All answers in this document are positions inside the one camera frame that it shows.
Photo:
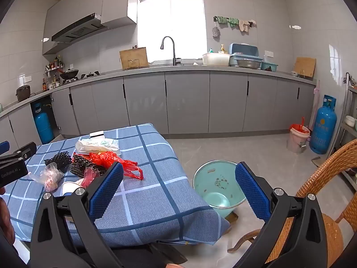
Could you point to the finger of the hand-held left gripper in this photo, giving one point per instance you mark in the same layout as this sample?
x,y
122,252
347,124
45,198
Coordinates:
x,y
25,151
4,146

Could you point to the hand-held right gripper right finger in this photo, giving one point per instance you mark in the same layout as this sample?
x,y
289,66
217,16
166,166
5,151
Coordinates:
x,y
252,192

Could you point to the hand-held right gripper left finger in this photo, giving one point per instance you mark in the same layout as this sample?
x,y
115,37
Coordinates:
x,y
107,192

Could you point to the red plastic bag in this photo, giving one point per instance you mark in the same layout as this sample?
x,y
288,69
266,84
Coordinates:
x,y
111,157

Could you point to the black foam net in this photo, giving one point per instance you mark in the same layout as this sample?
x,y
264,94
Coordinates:
x,y
81,163
60,159

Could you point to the mint green bin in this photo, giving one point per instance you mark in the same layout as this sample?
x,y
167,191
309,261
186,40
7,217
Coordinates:
x,y
212,178

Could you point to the person's left forearm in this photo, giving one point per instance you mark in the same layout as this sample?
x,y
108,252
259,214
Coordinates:
x,y
5,220

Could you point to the blue gas cylinder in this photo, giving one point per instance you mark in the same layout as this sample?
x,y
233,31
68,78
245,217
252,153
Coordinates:
x,y
323,128
43,125

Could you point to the clear red-printed plastic bag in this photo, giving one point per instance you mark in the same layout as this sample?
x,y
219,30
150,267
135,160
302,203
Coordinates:
x,y
50,178

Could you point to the white paper cup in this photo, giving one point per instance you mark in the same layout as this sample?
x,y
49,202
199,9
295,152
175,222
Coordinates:
x,y
69,187

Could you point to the blue plaid tablecloth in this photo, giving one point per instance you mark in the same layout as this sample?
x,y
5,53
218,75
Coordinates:
x,y
156,189

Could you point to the white plastic bag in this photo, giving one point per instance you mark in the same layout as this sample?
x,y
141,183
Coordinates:
x,y
94,145

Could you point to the white card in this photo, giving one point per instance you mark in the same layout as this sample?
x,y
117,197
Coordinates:
x,y
96,134

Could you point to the pink bucket with red liner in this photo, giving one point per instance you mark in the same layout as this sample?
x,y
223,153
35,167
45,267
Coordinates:
x,y
297,142

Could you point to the wicker chair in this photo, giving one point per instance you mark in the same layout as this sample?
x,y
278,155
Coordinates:
x,y
332,229

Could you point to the spice rack with bottles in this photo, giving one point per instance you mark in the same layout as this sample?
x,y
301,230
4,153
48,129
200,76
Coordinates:
x,y
53,68

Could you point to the black wok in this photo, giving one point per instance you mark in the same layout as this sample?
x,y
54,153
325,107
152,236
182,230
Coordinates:
x,y
69,74

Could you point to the gas stove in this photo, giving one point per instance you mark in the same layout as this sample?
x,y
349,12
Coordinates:
x,y
89,75

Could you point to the grey kitchen counter cabinets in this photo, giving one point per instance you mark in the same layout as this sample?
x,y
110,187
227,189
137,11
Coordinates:
x,y
187,100

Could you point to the white bowls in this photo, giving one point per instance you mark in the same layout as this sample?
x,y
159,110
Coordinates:
x,y
350,120

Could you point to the teal plastic basket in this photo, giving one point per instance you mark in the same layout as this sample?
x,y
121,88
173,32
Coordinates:
x,y
269,66

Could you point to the metal bowl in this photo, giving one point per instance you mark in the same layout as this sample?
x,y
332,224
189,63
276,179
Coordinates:
x,y
248,63

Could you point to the range hood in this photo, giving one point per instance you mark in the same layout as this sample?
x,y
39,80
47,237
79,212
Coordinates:
x,y
75,30

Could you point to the wooden cutting board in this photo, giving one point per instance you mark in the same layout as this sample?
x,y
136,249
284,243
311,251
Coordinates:
x,y
305,66
134,57

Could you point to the white plastic basin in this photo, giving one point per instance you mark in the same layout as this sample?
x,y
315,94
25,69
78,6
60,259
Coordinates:
x,y
216,59

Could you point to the metal shelf rack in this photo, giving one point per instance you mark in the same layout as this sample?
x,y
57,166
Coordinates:
x,y
352,89

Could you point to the blue dish rack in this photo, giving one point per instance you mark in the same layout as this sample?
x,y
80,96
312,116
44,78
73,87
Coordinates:
x,y
239,48

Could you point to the yellow soap bottle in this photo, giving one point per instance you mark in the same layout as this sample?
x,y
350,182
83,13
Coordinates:
x,y
222,49

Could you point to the dark kitchen faucet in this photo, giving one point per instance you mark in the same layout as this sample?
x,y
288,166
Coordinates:
x,y
174,55

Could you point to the grey duster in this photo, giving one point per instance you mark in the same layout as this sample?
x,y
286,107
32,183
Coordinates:
x,y
215,33

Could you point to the pink cloth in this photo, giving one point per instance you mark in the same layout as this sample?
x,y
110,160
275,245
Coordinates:
x,y
245,26

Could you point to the green striped towel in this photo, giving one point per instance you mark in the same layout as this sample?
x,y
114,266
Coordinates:
x,y
227,20

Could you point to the kitchen window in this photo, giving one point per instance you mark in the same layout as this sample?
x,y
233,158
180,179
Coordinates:
x,y
170,19

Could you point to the white wall socket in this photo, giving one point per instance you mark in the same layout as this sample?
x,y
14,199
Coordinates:
x,y
269,53
28,78

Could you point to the grey wall cabinets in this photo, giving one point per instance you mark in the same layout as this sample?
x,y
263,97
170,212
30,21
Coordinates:
x,y
117,5

